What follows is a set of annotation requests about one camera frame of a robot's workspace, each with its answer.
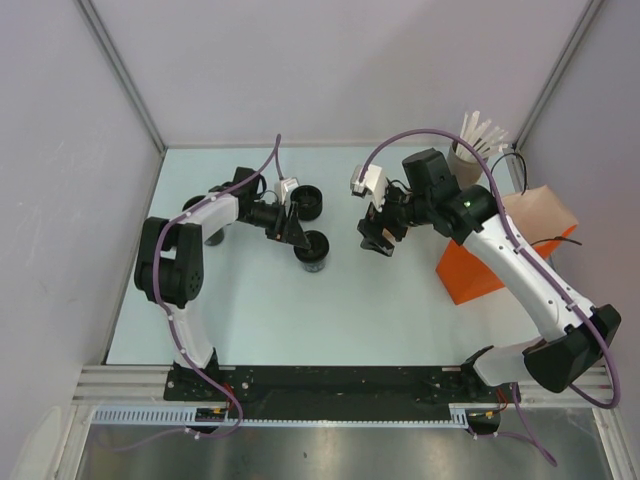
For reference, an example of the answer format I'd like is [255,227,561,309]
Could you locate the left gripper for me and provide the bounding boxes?
[240,199,310,249]

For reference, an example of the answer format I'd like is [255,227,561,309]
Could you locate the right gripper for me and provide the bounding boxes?
[358,180,434,256]

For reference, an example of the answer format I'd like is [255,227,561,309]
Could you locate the orange paper bag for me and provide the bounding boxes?
[436,185,578,305]

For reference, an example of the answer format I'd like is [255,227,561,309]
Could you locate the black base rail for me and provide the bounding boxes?
[164,364,521,421]

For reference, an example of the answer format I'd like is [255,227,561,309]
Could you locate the dark takeout coffee cup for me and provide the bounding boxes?
[294,230,330,273]

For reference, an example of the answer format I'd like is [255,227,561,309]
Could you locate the white straws bundle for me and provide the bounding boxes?
[460,110,507,159]

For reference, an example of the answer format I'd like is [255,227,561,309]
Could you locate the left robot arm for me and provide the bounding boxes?
[134,167,323,400]

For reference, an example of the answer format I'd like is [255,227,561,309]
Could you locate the grey straw holder cup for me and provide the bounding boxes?
[446,142,483,190]

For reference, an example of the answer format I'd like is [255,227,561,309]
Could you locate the white cable duct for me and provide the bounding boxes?
[91,405,469,429]

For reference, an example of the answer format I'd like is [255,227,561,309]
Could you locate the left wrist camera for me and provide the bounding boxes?
[273,177,299,205]

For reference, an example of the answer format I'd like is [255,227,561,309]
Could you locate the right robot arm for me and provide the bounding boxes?
[350,149,621,401]

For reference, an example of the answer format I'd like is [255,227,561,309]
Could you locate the black plastic cup lid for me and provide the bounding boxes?
[294,230,330,263]

